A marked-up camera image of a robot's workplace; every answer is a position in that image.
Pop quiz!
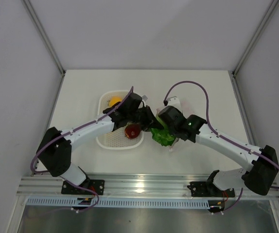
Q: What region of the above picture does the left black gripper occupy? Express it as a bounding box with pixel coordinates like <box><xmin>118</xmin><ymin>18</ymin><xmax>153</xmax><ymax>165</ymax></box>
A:
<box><xmin>128</xmin><ymin>105</ymin><xmax>164</xmax><ymax>132</ymax></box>

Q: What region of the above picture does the green lettuce head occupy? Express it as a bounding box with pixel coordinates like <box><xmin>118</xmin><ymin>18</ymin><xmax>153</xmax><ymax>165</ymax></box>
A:
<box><xmin>151</xmin><ymin>116</ymin><xmax>176</xmax><ymax>147</ymax></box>

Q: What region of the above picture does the clear zip top bag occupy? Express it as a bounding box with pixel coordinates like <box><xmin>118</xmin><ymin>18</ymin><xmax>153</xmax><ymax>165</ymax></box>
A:
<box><xmin>156</xmin><ymin>96</ymin><xmax>194</xmax><ymax>152</ymax></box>

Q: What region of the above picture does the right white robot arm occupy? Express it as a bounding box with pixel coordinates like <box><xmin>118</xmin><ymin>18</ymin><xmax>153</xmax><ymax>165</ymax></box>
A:
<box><xmin>158</xmin><ymin>106</ymin><xmax>279</xmax><ymax>196</ymax></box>

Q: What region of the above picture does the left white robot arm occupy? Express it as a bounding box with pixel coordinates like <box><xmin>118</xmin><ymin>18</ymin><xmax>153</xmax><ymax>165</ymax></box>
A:
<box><xmin>36</xmin><ymin>91</ymin><xmax>164</xmax><ymax>194</ymax></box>

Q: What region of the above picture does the red apple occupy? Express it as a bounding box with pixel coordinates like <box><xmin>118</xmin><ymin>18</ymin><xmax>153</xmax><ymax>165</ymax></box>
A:
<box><xmin>124</xmin><ymin>124</ymin><xmax>141</xmax><ymax>139</ymax></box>

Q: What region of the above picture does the white perforated plastic basket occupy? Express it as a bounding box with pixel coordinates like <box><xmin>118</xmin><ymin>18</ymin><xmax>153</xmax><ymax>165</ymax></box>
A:
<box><xmin>96</xmin><ymin>90</ymin><xmax>144</xmax><ymax>150</ymax></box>

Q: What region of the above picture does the orange fruit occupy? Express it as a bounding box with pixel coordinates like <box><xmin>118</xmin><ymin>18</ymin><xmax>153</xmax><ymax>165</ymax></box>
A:
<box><xmin>108</xmin><ymin>96</ymin><xmax>122</xmax><ymax>107</ymax></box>

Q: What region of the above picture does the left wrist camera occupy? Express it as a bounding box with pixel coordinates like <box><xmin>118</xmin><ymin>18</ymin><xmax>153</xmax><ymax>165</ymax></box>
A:
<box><xmin>141</xmin><ymin>95</ymin><xmax>148</xmax><ymax>101</ymax></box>

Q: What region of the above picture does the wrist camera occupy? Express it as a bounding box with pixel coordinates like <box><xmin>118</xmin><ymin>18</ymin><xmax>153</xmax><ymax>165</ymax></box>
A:
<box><xmin>141</xmin><ymin>95</ymin><xmax>148</xmax><ymax>101</ymax></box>
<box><xmin>166</xmin><ymin>96</ymin><xmax>181</xmax><ymax>110</ymax></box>

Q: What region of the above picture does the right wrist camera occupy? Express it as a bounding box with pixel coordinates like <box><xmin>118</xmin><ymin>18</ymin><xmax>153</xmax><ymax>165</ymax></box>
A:
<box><xmin>166</xmin><ymin>96</ymin><xmax>181</xmax><ymax>110</ymax></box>

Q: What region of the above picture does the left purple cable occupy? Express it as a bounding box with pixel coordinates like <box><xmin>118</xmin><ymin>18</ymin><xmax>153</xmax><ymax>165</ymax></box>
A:
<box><xmin>30</xmin><ymin>85</ymin><xmax>134</xmax><ymax>177</ymax></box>

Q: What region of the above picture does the purple cable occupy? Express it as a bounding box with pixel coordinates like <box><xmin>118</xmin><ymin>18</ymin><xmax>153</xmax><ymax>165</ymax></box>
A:
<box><xmin>163</xmin><ymin>80</ymin><xmax>279</xmax><ymax>190</ymax></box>
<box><xmin>30</xmin><ymin>85</ymin><xmax>134</xmax><ymax>177</ymax></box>

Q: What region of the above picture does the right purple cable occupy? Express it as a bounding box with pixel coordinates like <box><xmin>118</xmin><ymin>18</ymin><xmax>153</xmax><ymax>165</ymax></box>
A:
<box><xmin>163</xmin><ymin>80</ymin><xmax>279</xmax><ymax>190</ymax></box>

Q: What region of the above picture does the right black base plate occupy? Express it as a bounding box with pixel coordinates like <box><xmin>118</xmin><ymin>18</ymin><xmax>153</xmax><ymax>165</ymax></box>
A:
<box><xmin>187</xmin><ymin>182</ymin><xmax>235</xmax><ymax>198</ymax></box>

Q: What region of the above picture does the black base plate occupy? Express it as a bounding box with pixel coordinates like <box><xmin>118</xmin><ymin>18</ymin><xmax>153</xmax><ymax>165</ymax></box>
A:
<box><xmin>187</xmin><ymin>182</ymin><xmax>235</xmax><ymax>198</ymax></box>
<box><xmin>61</xmin><ymin>180</ymin><xmax>105</xmax><ymax>196</ymax></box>

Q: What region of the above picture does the aluminium mounting rail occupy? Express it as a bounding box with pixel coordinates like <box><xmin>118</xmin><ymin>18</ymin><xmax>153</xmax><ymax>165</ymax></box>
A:
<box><xmin>17</xmin><ymin>172</ymin><xmax>279</xmax><ymax>200</ymax></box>

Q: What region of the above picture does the right aluminium frame post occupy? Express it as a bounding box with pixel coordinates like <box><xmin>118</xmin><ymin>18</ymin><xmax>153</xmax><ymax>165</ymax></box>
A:
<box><xmin>231</xmin><ymin>0</ymin><xmax>279</xmax><ymax>76</ymax></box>

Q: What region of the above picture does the aluminium frame post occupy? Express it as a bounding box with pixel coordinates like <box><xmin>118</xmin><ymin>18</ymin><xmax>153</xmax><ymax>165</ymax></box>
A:
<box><xmin>22</xmin><ymin>0</ymin><xmax>65</xmax><ymax>76</ymax></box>
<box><xmin>231</xmin><ymin>0</ymin><xmax>279</xmax><ymax>76</ymax></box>

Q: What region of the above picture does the white slotted cable duct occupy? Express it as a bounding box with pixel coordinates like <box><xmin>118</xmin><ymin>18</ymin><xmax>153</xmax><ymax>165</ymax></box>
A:
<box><xmin>26</xmin><ymin>196</ymin><xmax>210</xmax><ymax>209</ymax></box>

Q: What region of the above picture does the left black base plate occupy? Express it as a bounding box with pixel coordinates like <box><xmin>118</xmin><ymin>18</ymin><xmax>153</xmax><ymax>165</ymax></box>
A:
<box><xmin>61</xmin><ymin>180</ymin><xmax>105</xmax><ymax>196</ymax></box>

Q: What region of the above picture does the left aluminium frame post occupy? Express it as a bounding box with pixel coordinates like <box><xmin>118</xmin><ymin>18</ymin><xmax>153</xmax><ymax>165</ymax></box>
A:
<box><xmin>22</xmin><ymin>0</ymin><xmax>65</xmax><ymax>76</ymax></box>

